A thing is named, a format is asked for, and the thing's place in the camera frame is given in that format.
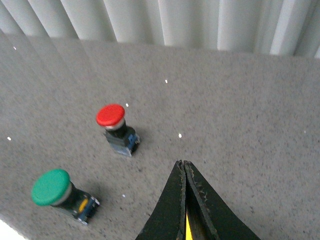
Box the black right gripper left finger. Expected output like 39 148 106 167
136 160 187 240

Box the red push button switch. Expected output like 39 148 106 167
95 103 140 157

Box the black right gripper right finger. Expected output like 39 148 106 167
183 161 259 240

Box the white pleated curtain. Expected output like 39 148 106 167
0 0 320 58

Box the green push button switch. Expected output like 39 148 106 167
31 168 100 225

